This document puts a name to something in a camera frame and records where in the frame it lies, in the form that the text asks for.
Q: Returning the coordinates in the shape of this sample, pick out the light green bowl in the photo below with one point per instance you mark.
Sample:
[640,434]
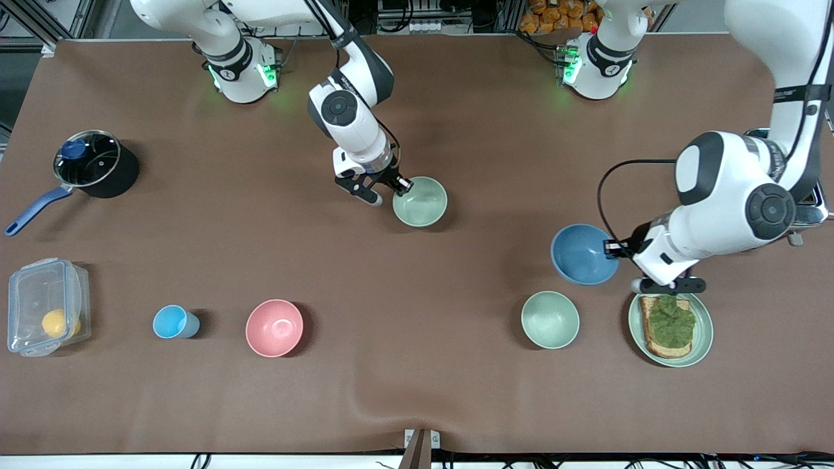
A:
[550,320]
[423,205]

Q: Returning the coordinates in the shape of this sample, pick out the orange snack bags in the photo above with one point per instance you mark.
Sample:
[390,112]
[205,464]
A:
[554,13]

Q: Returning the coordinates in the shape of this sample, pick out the metal table edge bracket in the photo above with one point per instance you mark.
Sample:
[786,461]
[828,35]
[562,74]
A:
[421,446]

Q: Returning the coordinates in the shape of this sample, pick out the clear plastic lidded container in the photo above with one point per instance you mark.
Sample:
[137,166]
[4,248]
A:
[32,293]

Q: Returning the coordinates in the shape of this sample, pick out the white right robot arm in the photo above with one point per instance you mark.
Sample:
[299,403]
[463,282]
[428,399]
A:
[355,130]

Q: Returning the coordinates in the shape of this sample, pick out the green lettuce leaf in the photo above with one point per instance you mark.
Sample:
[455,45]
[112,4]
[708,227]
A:
[674,322]

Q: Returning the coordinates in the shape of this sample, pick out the blue bowl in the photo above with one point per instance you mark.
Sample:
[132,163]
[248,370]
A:
[580,255]

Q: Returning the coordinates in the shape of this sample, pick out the beige metal toaster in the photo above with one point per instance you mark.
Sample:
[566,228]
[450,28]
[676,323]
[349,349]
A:
[811,212]

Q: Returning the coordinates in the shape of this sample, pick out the white power strip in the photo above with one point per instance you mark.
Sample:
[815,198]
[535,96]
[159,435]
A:
[423,26]

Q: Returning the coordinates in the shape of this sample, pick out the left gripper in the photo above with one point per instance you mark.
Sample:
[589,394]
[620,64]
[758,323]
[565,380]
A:
[634,244]

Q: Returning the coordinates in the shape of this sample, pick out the light blue cup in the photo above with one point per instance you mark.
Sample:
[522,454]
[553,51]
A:
[171,322]

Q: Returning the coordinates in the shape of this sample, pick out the green plate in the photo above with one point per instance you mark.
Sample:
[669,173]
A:
[704,339]

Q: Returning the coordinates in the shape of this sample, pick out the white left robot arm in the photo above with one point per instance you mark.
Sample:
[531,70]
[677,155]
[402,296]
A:
[723,189]

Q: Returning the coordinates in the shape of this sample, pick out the pink bowl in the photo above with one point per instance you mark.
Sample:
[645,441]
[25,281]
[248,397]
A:
[274,328]

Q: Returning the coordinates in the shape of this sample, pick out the toast bread slice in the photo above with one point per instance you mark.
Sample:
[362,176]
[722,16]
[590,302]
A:
[651,340]

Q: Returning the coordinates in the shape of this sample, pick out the glass lid with blue knob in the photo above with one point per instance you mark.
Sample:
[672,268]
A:
[98,159]

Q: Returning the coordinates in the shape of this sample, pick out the yellow lemon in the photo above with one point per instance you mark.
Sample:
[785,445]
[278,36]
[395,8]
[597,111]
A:
[53,323]

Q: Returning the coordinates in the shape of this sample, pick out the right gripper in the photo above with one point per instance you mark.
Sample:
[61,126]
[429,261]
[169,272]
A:
[387,173]

